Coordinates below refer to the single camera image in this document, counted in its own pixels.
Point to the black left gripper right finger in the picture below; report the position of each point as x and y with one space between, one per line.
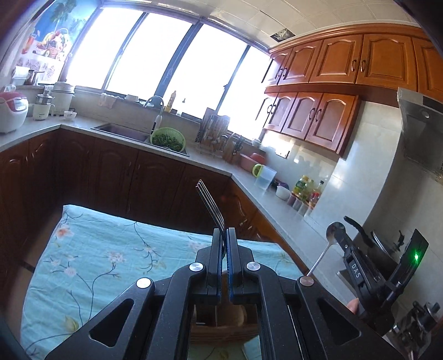
298 319

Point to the teal floral tablecloth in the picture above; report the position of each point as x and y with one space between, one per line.
89 260

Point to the chrome sink faucet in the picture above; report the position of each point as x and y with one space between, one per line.
155 103

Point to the yellow dish soap bottle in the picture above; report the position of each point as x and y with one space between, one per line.
169 106

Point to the steel range hood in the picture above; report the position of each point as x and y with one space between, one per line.
422 129

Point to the upper wooden wall cabinets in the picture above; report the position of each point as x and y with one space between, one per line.
315 83

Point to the silver metal fork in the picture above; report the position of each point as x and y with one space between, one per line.
211 206

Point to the white bowl on counter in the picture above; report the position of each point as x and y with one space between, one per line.
69 115

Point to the fruit poster window blind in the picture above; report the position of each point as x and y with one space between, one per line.
52 38

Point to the white red rice cooker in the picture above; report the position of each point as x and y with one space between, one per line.
14 107

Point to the black wok with handle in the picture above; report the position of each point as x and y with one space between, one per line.
378 251

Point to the person's right hand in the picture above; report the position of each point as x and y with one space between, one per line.
353 305

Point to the green colander with greens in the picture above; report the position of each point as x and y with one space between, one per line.
168 137

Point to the wooden utensil holder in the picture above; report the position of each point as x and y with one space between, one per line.
224 323

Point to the yellow oil bottle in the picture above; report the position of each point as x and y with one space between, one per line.
300 189

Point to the silver metal spoon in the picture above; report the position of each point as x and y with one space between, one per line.
331 240

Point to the clear pitcher green handle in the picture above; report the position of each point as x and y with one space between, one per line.
263 174

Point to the white steel cooking pot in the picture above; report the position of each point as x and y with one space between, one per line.
62 94

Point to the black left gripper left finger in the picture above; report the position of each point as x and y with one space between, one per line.
151 319

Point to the small white steamer pot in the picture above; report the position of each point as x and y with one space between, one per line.
42 106

